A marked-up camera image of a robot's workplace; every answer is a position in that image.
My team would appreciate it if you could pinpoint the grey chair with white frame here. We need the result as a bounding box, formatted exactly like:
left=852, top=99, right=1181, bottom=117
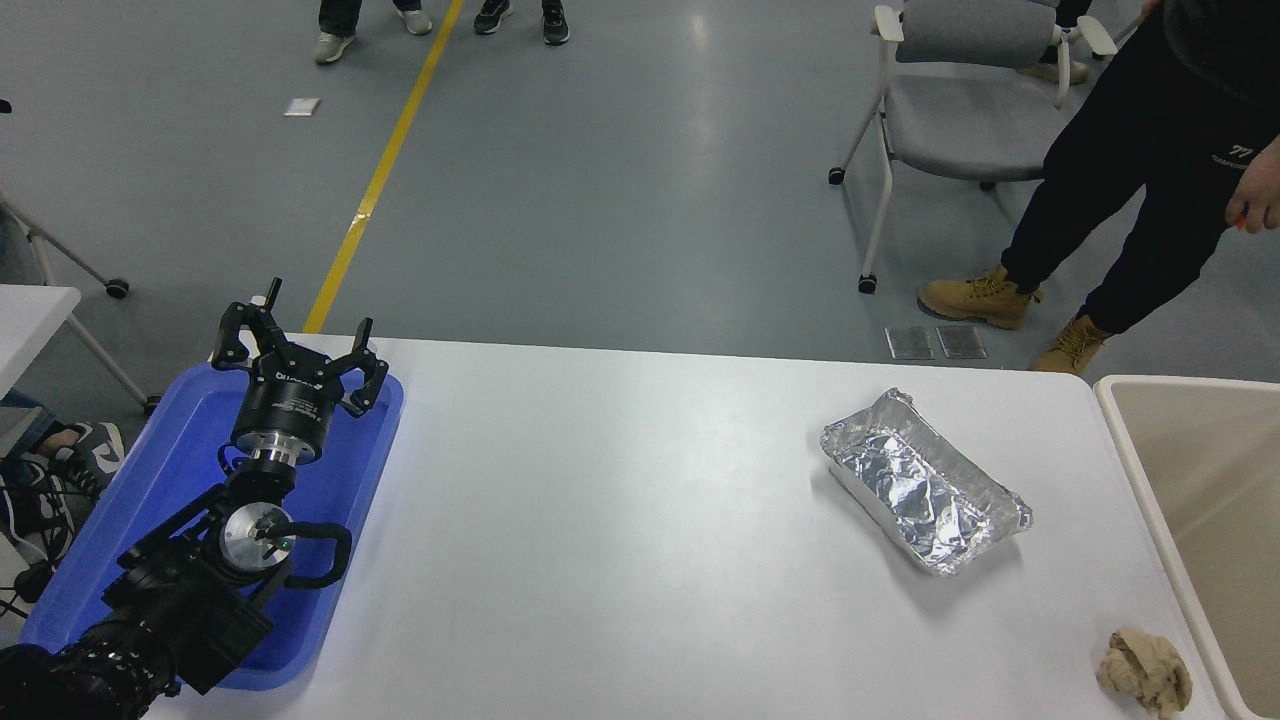
left=828, top=0, right=1119, bottom=294

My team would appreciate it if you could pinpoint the white side table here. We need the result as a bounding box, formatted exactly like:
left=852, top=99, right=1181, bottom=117
left=0, top=185, right=163, bottom=416

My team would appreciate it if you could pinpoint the person's hand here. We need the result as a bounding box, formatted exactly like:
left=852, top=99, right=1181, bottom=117
left=1225, top=135, right=1280, bottom=234

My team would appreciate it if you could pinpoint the blue plastic tray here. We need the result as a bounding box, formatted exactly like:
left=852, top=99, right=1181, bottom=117
left=18, top=360, right=406, bottom=693

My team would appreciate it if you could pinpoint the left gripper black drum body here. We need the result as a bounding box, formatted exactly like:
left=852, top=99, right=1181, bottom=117
left=232, top=360, right=343, bottom=449

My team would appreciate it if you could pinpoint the large pale bin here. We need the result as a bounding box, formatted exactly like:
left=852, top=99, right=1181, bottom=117
left=1095, top=375, right=1280, bottom=720

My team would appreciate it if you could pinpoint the crumpled foil tray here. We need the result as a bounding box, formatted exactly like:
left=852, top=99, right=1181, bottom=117
left=820, top=388, right=1034, bottom=578

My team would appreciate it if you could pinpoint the crumpled tan paper ball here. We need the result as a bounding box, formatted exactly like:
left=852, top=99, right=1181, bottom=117
left=1097, top=627, right=1194, bottom=720

